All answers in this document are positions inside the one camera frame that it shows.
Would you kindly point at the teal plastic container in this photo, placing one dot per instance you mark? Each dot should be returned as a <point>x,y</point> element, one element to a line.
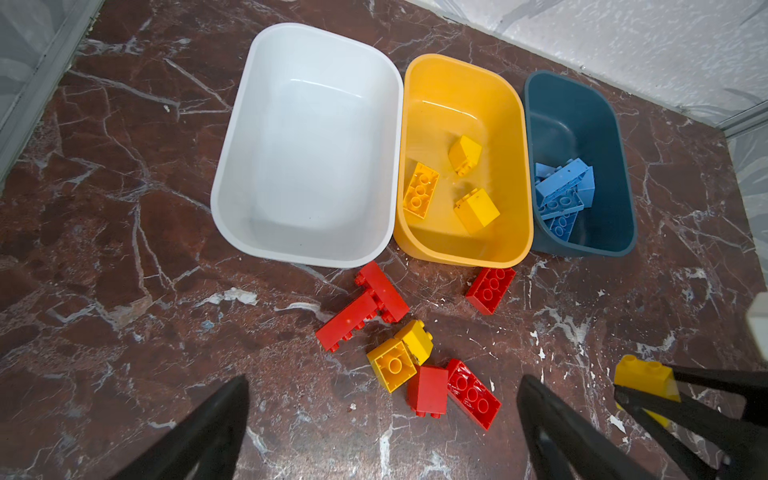
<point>567,120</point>

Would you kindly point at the white plastic container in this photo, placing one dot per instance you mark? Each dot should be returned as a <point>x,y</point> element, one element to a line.
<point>308,171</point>

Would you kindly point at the yellow lego brick cluster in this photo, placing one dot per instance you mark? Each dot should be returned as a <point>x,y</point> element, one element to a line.
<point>476,210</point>
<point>417,340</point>
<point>392,364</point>

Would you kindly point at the yellow plastic container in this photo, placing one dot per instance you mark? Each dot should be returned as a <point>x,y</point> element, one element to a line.
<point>464,179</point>

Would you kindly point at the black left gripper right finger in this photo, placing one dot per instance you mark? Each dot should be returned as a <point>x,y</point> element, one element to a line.
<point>561,442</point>

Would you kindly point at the small red lego brick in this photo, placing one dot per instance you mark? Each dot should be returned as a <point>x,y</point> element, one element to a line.
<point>427,391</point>

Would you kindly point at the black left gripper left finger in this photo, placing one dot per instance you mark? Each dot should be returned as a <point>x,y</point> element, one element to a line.
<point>206,443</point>

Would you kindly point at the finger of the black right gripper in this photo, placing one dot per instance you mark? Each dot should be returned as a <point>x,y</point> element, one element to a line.
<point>743,441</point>
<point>752,386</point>

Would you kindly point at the blue lego brick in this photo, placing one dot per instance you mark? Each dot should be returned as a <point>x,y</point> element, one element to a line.
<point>566,203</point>
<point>543,171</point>
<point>562,226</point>
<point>586,188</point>
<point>565,177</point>

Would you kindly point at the yellow long lego brick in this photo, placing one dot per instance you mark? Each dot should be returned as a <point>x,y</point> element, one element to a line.
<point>420,190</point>

